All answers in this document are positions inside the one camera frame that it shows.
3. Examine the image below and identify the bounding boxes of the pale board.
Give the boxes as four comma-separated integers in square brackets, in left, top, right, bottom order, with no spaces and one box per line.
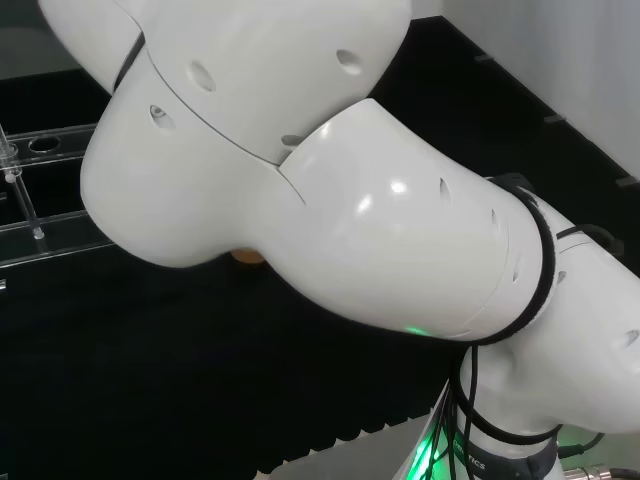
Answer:
[408,0,640,187]

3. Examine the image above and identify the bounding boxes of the grey metal base plate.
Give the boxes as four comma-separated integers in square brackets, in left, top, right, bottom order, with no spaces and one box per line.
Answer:
[269,430,437,480]

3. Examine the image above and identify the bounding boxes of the clear acrylic funnel stand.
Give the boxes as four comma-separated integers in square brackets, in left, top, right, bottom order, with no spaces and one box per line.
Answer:
[0,124,117,292]

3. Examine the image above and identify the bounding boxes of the cork ring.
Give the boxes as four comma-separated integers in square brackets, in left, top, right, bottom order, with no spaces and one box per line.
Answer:
[231,248,264,267]

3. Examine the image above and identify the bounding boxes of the black table cloth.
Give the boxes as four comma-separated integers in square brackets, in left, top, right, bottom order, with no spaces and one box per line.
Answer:
[0,14,640,480]

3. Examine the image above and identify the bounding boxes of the black cable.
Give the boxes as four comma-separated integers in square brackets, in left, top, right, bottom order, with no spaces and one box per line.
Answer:
[460,344,609,449]

